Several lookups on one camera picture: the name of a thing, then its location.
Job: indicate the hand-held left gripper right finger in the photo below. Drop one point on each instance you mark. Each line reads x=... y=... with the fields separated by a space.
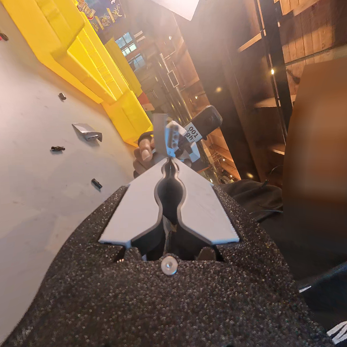
x=206 y=214

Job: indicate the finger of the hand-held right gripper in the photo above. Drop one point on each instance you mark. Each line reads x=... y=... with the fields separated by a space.
x=160 y=135
x=191 y=154

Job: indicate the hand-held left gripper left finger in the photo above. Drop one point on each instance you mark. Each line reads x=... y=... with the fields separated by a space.
x=135 y=214

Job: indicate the grey curved brick panel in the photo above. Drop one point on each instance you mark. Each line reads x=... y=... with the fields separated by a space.
x=86 y=131
x=173 y=135

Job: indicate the black long brick pin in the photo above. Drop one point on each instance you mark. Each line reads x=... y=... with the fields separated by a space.
x=96 y=183
x=57 y=148

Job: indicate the yellow plastic parts bin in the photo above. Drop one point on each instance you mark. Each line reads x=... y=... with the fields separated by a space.
x=54 y=35

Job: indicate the person's black hoodie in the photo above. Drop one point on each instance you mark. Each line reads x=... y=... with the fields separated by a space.
x=257 y=195

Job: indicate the window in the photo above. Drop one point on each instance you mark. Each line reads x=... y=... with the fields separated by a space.
x=130 y=48

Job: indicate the pile of small brick pins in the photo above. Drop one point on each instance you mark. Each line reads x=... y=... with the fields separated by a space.
x=3 y=36

